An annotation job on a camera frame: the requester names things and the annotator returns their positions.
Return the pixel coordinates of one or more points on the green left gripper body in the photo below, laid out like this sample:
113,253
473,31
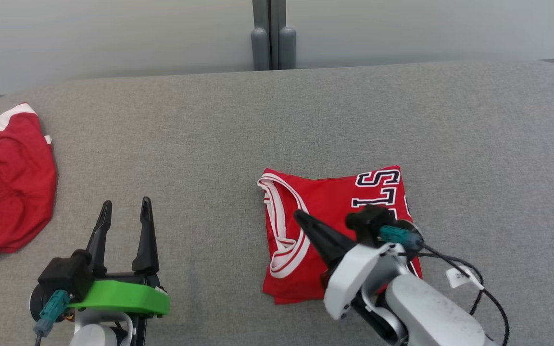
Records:
123,297

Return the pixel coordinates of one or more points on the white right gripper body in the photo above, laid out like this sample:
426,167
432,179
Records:
361,274

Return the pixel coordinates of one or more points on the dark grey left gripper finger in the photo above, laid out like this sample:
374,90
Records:
100,245
147,245

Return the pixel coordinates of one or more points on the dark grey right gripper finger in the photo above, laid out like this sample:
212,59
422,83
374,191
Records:
327,242

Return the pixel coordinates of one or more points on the red white lettered jersey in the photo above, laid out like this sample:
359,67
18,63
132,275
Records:
325,202

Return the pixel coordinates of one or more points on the red shorts with white stripe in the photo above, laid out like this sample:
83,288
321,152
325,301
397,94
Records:
12,192

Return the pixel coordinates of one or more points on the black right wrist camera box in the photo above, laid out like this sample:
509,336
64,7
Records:
368,223

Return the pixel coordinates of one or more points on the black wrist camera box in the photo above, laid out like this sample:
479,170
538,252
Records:
63,276
368,223

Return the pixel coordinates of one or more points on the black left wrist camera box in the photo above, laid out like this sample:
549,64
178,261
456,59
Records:
63,276

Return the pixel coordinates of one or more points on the teal right camera connector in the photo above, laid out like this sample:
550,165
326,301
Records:
399,236

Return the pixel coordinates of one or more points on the teal camera connector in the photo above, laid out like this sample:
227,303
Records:
399,236
52,310

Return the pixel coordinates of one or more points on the teal left camera connector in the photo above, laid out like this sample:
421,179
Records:
52,310

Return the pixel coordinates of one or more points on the grey partition post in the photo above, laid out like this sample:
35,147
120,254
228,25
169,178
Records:
273,33

